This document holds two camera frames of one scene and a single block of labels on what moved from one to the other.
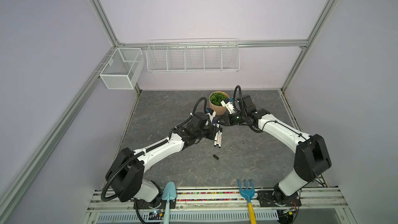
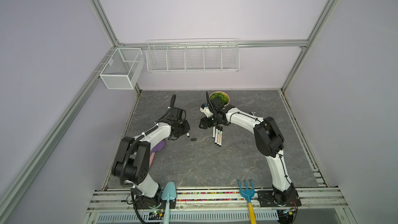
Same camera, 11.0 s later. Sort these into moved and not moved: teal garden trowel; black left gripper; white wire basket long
Moved: black left gripper
Not moved: white wire basket long; teal garden trowel
